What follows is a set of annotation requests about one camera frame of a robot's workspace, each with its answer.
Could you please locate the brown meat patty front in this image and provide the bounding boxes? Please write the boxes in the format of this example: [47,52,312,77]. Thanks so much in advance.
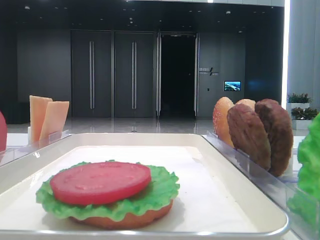
[227,103,271,171]

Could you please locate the brown meat patty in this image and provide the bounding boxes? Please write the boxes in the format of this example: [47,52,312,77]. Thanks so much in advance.
[227,103,271,171]
[254,99,293,177]

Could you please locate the green lettuce leaf on bun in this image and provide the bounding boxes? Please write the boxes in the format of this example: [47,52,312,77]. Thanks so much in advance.
[35,165,180,222]

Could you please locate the red tomato slice on lettuce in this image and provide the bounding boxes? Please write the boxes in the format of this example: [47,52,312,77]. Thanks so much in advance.
[50,161,152,206]

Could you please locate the orange cheese slice right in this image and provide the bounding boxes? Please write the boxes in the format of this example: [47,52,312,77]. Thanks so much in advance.
[39,101,70,141]

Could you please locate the orange cheese slice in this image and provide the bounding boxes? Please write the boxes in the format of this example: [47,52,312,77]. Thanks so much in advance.
[29,95,53,143]
[39,101,70,141]

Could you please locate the brown meat patty rear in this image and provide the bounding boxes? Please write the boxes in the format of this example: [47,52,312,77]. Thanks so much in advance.
[254,99,293,177]

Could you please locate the orange cheese slice left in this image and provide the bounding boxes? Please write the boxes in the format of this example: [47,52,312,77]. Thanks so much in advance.
[29,95,53,143]

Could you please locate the red tomato slice in holder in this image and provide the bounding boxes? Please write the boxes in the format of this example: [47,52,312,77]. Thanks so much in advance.
[0,112,8,152]

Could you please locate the green lettuce leaf in holder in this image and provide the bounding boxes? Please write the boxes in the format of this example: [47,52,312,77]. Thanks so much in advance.
[287,115,320,229]

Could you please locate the sesame bun slice right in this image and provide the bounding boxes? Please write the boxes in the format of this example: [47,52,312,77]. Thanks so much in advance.
[212,96,234,148]

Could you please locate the dark double door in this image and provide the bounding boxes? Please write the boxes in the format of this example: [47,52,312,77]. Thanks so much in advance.
[71,30,156,118]

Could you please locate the plain bun slice right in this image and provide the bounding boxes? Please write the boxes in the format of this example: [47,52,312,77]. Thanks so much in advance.
[236,98,256,111]

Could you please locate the white rectangular serving tray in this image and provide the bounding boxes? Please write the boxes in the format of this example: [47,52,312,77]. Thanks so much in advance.
[0,133,290,240]

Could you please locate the bottom bun half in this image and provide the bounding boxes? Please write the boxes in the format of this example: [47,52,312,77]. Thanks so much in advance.
[69,199,174,230]

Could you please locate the potted plants white planter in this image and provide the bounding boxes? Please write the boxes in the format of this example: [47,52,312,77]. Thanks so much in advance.
[286,93,319,130]

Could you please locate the clear acrylic rack left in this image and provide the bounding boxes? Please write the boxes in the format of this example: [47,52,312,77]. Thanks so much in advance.
[0,127,71,166]

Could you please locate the clear acrylic rack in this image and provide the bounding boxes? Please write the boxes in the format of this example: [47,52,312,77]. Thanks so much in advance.
[205,131,320,240]
[0,127,71,166]

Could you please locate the clear acrylic rack right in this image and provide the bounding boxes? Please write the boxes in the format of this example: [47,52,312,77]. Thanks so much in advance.
[205,131,320,240]

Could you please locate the wall mounted display screen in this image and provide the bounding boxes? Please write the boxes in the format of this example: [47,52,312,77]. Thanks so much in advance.
[224,81,241,92]

